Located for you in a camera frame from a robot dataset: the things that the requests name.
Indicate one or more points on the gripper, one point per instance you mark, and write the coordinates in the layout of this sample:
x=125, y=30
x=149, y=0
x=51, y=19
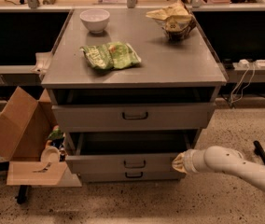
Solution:
x=188, y=161

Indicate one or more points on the grey drawer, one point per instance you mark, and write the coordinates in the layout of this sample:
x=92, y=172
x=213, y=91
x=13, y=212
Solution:
x=136, y=117
x=107, y=153

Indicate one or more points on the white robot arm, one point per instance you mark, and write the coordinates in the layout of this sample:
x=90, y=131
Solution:
x=222, y=160

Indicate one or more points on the grey drawer cabinet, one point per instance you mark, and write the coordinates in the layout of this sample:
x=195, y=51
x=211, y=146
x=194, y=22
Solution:
x=169, y=73

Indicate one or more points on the grey top drawer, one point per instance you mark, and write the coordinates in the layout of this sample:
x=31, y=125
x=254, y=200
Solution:
x=136, y=117

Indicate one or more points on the black floor bar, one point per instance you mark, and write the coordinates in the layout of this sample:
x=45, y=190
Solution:
x=259, y=150

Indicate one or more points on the green chip bag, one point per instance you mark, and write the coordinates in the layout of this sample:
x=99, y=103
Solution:
x=110, y=56

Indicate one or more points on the green packet in box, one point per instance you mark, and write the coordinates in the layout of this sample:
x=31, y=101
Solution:
x=56, y=133

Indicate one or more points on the white cup in box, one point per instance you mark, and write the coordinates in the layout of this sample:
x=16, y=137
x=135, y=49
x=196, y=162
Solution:
x=50, y=154

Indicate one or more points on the yellow brown chip bag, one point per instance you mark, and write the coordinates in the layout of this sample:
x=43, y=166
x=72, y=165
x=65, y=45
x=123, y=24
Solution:
x=175, y=20

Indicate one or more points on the open cardboard box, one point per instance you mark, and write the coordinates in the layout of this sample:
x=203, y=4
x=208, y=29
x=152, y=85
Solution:
x=25, y=124

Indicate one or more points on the white bowl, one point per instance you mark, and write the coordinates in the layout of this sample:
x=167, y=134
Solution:
x=95, y=20

